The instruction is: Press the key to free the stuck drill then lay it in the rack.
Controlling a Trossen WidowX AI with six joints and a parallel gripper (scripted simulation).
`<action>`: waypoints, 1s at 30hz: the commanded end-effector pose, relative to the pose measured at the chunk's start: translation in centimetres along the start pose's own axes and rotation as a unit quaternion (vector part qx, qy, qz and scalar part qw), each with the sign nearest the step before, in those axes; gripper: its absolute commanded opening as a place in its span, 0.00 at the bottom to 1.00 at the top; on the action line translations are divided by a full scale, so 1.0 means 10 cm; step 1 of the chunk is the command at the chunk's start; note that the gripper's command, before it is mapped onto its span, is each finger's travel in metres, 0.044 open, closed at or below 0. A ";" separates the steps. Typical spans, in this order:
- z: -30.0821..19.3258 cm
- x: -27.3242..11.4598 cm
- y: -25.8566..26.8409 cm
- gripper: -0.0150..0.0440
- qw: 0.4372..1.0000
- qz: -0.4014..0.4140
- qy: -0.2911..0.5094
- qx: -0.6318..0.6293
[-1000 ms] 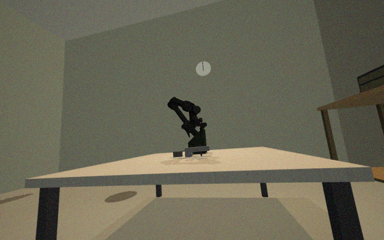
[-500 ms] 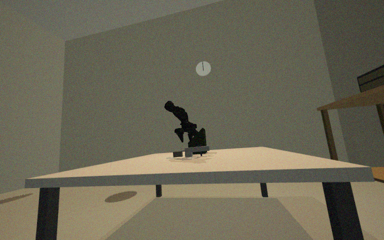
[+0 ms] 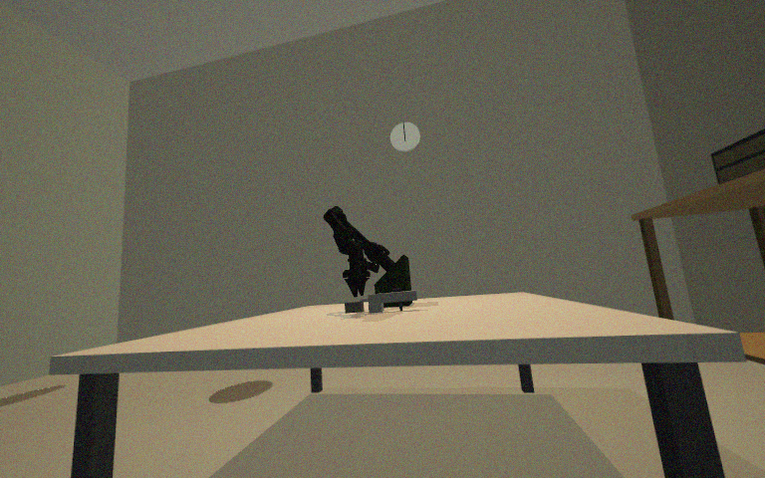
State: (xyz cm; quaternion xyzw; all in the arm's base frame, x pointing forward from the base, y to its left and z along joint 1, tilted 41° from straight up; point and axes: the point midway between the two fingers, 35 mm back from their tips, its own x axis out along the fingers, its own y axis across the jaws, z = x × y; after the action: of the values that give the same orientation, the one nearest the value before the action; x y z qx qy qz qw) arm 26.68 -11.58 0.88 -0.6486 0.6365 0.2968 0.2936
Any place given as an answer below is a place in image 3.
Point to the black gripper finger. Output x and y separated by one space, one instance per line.
361 286
353 284

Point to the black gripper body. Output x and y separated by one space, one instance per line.
356 268

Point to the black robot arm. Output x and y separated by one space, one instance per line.
345 232

